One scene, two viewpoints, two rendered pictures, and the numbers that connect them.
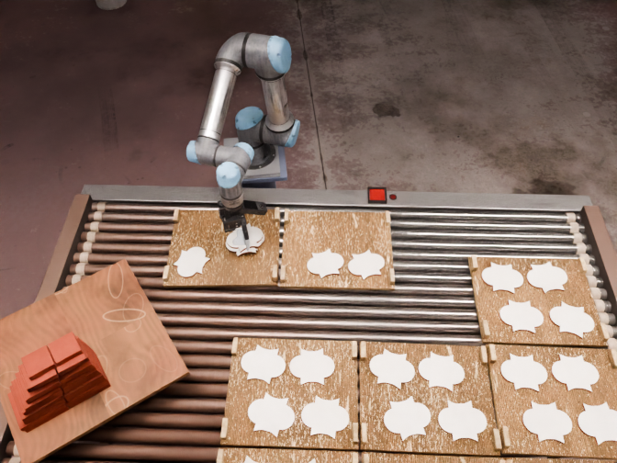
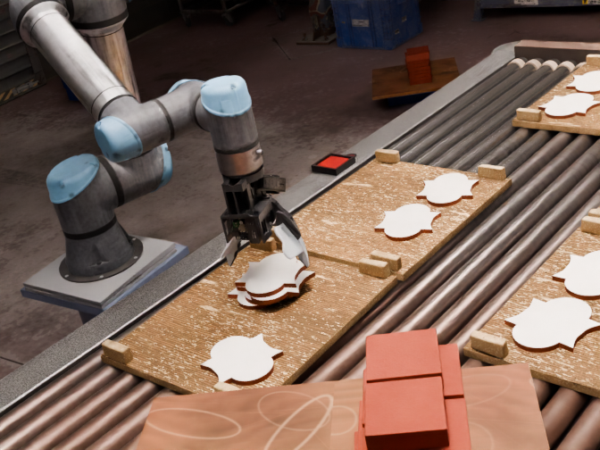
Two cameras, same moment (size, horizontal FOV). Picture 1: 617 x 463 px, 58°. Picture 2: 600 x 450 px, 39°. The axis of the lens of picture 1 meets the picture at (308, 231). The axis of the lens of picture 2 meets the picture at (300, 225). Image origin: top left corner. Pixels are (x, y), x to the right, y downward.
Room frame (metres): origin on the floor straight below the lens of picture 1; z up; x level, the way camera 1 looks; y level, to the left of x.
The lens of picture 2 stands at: (0.29, 1.17, 1.74)
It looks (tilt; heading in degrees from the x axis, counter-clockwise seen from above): 27 degrees down; 313
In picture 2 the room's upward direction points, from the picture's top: 12 degrees counter-clockwise
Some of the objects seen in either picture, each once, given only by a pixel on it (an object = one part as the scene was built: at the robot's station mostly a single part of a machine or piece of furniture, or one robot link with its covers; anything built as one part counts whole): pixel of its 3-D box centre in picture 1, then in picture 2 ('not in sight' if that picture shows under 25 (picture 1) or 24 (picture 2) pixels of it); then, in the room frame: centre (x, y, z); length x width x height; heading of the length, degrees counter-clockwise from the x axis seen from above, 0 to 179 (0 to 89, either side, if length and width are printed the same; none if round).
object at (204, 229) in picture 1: (224, 246); (252, 318); (1.25, 0.32, 0.93); 0.41 x 0.35 x 0.02; 90
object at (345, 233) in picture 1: (337, 248); (387, 211); (1.24, -0.11, 0.93); 0.41 x 0.35 x 0.02; 88
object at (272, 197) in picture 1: (333, 201); (291, 211); (1.51, -0.10, 0.89); 2.08 x 0.08 x 0.06; 88
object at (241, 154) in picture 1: (235, 159); (190, 107); (1.35, 0.25, 1.29); 0.11 x 0.11 x 0.08; 74
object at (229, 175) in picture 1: (229, 180); (228, 113); (1.26, 0.26, 1.29); 0.09 x 0.08 x 0.11; 164
